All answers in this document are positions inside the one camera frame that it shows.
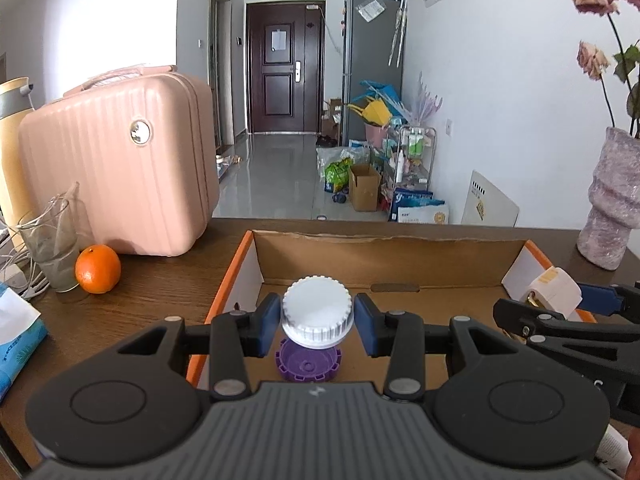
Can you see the yellow thermos jug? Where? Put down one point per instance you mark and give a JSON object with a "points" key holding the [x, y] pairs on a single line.
{"points": [[12, 150]]}

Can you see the yellow plastic toy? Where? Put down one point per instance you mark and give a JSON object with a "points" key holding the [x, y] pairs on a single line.
{"points": [[375, 112]]}

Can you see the blue and white carton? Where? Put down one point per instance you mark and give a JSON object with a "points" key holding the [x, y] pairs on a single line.
{"points": [[417, 210]]}

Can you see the white board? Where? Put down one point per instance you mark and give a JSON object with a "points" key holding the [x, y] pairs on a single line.
{"points": [[492, 202]]}

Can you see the purple ceramic vase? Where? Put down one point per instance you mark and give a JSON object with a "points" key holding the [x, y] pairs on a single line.
{"points": [[612, 200]]}

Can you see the green plastic bag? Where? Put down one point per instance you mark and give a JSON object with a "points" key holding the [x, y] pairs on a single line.
{"points": [[339, 172]]}

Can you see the clear folded umbrella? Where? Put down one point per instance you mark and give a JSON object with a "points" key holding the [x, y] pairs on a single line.
{"points": [[397, 30]]}

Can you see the pink bucket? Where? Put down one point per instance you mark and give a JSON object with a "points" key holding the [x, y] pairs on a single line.
{"points": [[376, 134]]}

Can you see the white wall socket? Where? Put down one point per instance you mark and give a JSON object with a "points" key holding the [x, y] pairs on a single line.
{"points": [[449, 127]]}

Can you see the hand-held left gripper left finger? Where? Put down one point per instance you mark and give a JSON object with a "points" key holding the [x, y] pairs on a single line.
{"points": [[269, 325]]}

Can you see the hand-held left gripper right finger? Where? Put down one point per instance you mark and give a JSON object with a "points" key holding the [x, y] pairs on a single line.
{"points": [[367, 325]]}

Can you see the grey refrigerator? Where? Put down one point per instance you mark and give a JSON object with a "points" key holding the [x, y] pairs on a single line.
{"points": [[372, 50]]}

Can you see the clear glass cup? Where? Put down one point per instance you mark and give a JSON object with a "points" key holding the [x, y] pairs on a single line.
{"points": [[55, 265]]}

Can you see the blue plastic item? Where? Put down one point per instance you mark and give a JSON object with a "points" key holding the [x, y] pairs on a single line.
{"points": [[385, 91]]}

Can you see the pink hard-shell suitcase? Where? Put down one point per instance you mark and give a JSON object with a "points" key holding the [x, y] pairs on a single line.
{"points": [[125, 185]]}

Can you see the blue tissue pack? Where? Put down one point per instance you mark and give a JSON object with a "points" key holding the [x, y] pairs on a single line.
{"points": [[20, 350]]}

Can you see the purple ribbed bottle cap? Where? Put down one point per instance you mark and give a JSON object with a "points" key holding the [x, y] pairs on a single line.
{"points": [[305, 362]]}

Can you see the dark brown door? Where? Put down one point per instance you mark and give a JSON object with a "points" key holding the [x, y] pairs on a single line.
{"points": [[285, 85]]}

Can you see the red cardboard box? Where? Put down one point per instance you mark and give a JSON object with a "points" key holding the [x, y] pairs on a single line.
{"points": [[390, 265]]}

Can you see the white ribbed bottle cap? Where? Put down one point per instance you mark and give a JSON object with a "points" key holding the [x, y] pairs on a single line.
{"points": [[317, 310]]}

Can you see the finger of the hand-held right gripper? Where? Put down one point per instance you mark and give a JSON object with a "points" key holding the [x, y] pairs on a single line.
{"points": [[602, 300], [575, 340]]}

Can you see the purple pampas grass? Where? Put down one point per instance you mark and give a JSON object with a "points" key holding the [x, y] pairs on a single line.
{"points": [[422, 105]]}

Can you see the orange fruit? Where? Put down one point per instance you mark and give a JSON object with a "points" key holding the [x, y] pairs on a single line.
{"points": [[98, 269]]}

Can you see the brown cardboard carton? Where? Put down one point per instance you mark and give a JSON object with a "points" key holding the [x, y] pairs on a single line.
{"points": [[365, 190]]}

